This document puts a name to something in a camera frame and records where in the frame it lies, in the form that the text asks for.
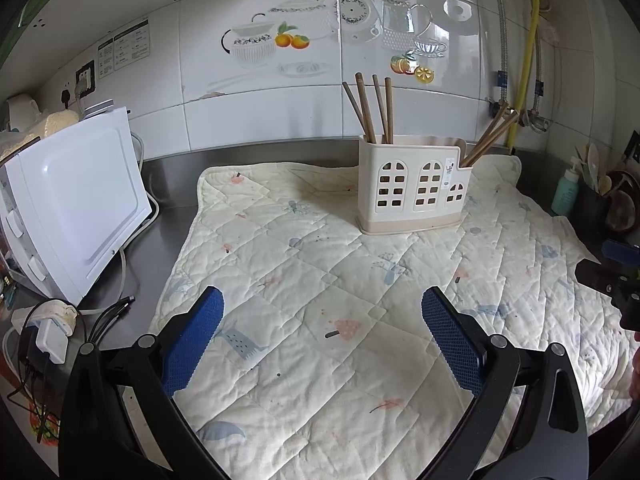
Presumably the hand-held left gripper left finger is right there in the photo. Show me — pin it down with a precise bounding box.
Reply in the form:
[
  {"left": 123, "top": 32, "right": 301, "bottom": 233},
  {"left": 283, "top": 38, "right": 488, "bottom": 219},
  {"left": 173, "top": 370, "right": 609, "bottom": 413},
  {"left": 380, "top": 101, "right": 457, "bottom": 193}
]
[{"left": 59, "top": 286, "right": 231, "bottom": 480}]

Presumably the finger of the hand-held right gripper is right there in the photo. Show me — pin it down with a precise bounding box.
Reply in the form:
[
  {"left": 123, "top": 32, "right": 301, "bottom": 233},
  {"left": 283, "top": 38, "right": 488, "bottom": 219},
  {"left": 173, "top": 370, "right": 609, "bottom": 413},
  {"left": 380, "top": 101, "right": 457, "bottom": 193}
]
[
  {"left": 601, "top": 239, "right": 640, "bottom": 262},
  {"left": 574, "top": 259, "right": 640, "bottom": 293}
]

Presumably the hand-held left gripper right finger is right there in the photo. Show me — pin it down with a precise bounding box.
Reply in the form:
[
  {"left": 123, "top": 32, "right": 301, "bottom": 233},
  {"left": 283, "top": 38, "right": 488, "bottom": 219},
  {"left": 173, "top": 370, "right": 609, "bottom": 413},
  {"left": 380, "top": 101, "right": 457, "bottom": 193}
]
[{"left": 415, "top": 286, "right": 591, "bottom": 480}]

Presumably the white plastic chopstick holder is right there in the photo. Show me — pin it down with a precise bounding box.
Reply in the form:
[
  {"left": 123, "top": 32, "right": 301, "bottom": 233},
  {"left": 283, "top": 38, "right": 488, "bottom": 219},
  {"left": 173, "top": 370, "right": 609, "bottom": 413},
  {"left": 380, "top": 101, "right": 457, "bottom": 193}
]
[{"left": 356, "top": 135, "right": 473, "bottom": 236}]

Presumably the metal pan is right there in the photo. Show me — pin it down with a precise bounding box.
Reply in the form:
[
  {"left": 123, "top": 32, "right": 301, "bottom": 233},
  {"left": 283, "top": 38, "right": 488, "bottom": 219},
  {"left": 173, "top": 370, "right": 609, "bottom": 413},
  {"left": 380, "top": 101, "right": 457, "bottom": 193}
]
[{"left": 605, "top": 170, "right": 640, "bottom": 233}]

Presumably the black utensil pot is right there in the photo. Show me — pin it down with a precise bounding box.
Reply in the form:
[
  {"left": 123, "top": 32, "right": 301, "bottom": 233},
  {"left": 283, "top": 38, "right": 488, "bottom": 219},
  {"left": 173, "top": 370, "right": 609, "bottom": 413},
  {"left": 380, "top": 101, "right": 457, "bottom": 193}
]
[{"left": 575, "top": 180, "right": 611, "bottom": 231}]

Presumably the teal soap bottle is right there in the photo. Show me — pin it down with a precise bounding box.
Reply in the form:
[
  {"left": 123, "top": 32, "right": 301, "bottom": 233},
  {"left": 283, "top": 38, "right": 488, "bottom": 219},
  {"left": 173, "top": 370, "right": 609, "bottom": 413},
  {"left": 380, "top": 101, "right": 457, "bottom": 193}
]
[{"left": 551, "top": 156, "right": 583, "bottom": 217}]

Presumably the pale wooden spatula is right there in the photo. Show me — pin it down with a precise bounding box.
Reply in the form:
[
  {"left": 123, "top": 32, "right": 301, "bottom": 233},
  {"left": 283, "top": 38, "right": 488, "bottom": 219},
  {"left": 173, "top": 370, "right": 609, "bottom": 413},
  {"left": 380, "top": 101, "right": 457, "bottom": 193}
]
[{"left": 586, "top": 142, "right": 601, "bottom": 191}]

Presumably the quilted printed mat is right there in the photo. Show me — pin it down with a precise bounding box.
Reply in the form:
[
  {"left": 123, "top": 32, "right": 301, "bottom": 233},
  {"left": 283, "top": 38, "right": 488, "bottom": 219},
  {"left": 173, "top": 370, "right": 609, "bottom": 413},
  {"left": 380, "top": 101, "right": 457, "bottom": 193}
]
[{"left": 150, "top": 152, "right": 640, "bottom": 480}]

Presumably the white power strip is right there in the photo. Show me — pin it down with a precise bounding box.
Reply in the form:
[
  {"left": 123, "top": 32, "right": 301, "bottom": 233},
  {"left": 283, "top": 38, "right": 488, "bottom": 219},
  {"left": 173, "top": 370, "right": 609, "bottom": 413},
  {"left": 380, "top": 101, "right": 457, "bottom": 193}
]
[{"left": 10, "top": 299, "right": 81, "bottom": 366}]

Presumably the brass pipe valve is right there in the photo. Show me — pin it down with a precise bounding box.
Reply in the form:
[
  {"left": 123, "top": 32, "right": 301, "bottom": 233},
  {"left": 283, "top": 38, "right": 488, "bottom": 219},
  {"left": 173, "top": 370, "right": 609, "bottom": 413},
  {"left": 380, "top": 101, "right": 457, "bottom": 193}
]
[{"left": 487, "top": 100, "right": 551, "bottom": 133}]

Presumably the white kitchen appliance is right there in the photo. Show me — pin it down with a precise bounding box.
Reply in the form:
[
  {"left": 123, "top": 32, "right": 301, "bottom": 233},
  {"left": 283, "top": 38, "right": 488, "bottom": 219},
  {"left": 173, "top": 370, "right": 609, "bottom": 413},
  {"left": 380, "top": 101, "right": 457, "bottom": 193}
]
[{"left": 0, "top": 106, "right": 153, "bottom": 306}]

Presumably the pale yellow cloth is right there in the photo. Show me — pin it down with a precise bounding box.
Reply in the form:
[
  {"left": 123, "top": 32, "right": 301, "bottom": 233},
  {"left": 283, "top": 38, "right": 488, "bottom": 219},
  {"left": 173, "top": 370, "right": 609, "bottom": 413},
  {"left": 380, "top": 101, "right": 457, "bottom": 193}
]
[{"left": 0, "top": 110, "right": 81, "bottom": 163}]

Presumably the white plastic jug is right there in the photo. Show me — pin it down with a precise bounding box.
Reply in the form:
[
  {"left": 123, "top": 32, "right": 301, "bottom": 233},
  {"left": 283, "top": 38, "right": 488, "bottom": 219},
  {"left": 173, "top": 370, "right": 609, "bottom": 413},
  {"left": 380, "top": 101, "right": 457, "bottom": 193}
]
[{"left": 6, "top": 94, "right": 41, "bottom": 131}]

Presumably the black cable bundle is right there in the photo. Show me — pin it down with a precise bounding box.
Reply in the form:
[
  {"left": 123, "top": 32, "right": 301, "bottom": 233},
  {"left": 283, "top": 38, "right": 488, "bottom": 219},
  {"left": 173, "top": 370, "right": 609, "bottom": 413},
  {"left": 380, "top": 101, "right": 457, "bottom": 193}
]
[{"left": 87, "top": 296, "right": 136, "bottom": 343}]

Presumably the white power cable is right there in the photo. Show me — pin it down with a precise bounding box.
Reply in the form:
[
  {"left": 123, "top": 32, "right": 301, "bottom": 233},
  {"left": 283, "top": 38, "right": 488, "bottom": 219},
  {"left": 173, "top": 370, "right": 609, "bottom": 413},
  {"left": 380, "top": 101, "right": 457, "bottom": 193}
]
[{"left": 80, "top": 132, "right": 161, "bottom": 317}]

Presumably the yellow gas hose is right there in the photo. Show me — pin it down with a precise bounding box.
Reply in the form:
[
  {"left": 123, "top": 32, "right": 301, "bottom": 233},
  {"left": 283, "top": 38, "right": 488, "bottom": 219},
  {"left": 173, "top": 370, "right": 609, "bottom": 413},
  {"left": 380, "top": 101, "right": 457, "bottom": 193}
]
[{"left": 507, "top": 0, "right": 542, "bottom": 156}]

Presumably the wall label sticker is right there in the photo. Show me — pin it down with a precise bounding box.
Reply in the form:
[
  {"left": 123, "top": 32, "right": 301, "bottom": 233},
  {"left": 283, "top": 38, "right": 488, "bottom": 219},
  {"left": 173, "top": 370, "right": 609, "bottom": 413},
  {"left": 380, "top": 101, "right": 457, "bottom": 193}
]
[{"left": 97, "top": 19, "right": 151, "bottom": 80}]

